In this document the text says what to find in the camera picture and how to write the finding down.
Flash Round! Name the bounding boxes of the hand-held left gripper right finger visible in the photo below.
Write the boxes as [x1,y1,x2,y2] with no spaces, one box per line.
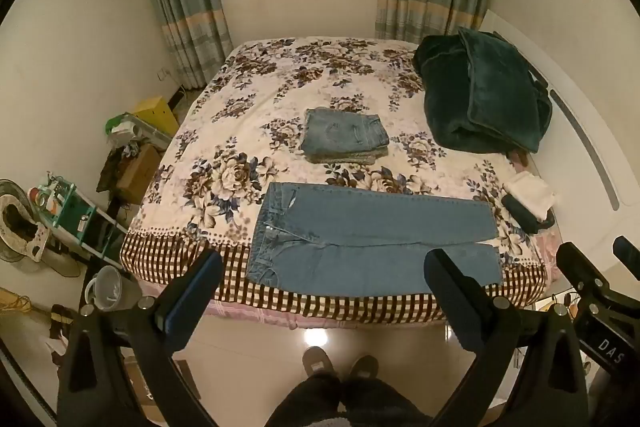
[423,249,591,427]

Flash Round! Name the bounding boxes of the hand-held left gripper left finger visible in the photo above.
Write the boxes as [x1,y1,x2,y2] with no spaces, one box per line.
[56,249,224,427]

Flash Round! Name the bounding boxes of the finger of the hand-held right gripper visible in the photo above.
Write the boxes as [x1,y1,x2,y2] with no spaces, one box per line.
[612,235,640,281]
[556,242,627,309]

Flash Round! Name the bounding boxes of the light blue denim pants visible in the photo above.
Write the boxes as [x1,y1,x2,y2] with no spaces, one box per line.
[246,182,503,298]

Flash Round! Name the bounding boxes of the folded blue denim pants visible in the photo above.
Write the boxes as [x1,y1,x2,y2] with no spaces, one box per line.
[299,107,391,166]

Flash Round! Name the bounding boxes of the black rolled cloth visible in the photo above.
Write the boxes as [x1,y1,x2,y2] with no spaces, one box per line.
[502,194,556,236]

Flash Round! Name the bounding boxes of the white folded cloth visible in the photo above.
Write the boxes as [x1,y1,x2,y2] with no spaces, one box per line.
[502,170,556,223]

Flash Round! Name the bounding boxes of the person's right shoe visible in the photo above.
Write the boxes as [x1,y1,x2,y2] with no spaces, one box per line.
[348,355,380,381]

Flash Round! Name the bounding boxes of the person's shoe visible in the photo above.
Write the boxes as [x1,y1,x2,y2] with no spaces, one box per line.
[302,346,341,381]
[348,355,380,381]

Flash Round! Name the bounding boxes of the cardboard box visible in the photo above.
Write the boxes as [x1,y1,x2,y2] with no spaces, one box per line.
[115,144,161,204]

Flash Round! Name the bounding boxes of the person's left shoe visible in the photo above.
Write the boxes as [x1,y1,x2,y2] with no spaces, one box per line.
[302,346,341,381]

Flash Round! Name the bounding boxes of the person's dark trousers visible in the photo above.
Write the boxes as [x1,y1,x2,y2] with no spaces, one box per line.
[264,372,432,427]

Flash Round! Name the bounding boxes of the green storage rack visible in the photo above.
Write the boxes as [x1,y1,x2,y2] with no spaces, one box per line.
[29,173,129,269]

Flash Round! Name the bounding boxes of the white bed headboard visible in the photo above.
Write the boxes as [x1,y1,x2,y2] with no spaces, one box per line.
[479,9,640,260]

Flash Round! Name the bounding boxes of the white and green appliance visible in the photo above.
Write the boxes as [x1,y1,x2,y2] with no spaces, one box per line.
[104,112,174,153]

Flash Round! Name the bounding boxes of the yellow box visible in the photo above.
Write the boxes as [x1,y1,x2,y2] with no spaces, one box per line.
[130,95,180,138]

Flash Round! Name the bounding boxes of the white standing fan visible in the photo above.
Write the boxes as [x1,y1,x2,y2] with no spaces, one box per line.
[0,179,52,266]

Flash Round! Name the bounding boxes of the floral checkered bedspread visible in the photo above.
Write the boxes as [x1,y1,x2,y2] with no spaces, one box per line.
[120,36,562,324]

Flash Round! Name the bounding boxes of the dark green plush blanket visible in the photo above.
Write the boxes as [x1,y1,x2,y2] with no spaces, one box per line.
[412,27,554,156]

